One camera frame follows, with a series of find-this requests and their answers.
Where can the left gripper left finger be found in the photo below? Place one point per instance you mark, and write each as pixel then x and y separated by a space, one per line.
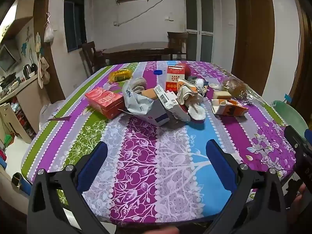
pixel 45 211

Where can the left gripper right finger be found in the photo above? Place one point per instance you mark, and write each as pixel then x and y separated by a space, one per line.
pixel 256 203

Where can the orange white paper carton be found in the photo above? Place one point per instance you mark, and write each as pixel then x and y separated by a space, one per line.
pixel 228 107

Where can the yellow sponge block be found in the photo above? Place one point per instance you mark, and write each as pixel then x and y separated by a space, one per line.
pixel 221 95

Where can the red tissue box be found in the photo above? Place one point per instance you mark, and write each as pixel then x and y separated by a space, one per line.
pixel 108 103

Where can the white face mask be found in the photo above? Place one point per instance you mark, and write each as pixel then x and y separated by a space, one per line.
pixel 200 86

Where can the white sock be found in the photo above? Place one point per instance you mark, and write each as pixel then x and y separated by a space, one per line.
pixel 188 96

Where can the green cloth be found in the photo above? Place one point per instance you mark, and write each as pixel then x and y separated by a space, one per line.
pixel 192 79

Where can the white medicine box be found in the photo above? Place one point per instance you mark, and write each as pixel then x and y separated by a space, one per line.
pixel 169 101

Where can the red cigarette carton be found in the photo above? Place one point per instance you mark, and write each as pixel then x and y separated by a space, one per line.
pixel 174 73

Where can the orange sponge block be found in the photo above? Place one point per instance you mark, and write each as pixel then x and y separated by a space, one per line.
pixel 149 93

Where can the green trash bin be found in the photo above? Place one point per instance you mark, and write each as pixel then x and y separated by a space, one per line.
pixel 290 116

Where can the bread in clear bag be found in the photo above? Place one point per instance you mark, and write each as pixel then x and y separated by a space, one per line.
pixel 240 90

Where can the small white round lid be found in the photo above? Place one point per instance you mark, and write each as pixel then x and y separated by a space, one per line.
pixel 214 86

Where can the kitchen counter cabinet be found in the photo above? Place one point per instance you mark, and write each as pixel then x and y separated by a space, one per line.
pixel 20 110

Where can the brown wooden door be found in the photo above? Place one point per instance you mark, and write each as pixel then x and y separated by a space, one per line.
pixel 254 42

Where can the hanging cloth towels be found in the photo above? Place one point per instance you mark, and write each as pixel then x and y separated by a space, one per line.
pixel 43 74

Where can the floral purple tablecloth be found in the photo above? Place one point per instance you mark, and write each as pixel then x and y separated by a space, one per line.
pixel 156 174

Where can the red apple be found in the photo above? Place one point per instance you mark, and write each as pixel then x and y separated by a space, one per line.
pixel 187 71

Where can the black electric kettle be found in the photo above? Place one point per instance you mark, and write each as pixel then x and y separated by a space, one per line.
pixel 27 71

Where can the yellow snack packet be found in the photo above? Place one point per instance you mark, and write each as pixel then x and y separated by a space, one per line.
pixel 120 75

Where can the wooden chair left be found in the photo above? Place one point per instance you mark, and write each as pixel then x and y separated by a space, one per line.
pixel 95 58

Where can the wooden chair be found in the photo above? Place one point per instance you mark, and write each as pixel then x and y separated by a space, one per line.
pixel 177 40
pixel 95 58

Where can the range hood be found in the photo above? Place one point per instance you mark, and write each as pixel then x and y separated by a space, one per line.
pixel 10 56

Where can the wooden chair right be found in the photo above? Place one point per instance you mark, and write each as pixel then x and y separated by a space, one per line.
pixel 177 40

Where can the blue bottle cap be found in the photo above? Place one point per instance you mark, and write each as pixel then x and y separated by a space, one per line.
pixel 158 72

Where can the hanging white plastic bag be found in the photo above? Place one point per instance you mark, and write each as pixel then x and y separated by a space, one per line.
pixel 48 34

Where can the dark wooden dining table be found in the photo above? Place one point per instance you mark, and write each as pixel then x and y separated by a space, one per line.
pixel 137 52

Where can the white glass double door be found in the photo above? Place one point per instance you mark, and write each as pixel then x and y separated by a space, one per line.
pixel 200 29

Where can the dark window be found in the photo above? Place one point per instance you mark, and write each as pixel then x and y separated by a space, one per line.
pixel 74 22

